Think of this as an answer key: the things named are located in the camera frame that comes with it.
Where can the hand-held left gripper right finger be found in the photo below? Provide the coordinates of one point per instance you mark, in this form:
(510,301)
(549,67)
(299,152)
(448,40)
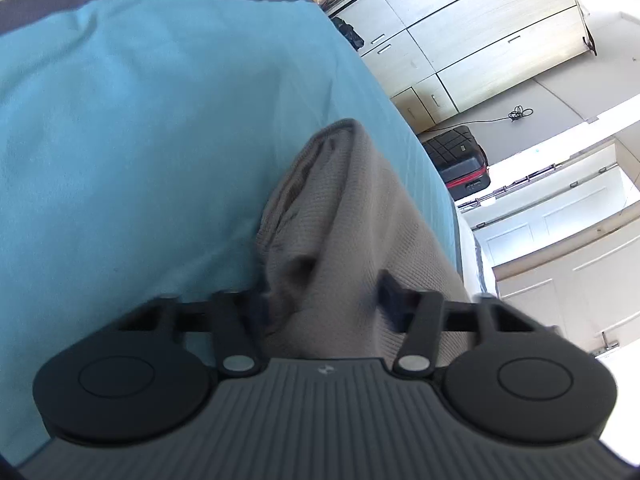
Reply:
(391,297)

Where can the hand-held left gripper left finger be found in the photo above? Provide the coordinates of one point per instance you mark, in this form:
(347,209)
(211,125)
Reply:
(257,312)

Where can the grey waffle-knit garment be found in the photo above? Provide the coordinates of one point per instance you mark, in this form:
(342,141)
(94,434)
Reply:
(350,210)

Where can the black and red suitcase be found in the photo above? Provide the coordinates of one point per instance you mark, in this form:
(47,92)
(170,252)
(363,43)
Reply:
(460,160)

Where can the white door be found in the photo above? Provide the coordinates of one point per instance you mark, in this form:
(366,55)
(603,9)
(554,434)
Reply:
(565,260)

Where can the blue and white bed sheet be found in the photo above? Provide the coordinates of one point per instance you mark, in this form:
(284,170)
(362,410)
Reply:
(150,135)

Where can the yellow trash bin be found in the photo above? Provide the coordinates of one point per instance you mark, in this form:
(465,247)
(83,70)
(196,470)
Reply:
(347,32)

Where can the white wardrobe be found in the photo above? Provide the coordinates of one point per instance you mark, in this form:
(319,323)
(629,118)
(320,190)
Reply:
(475,35)

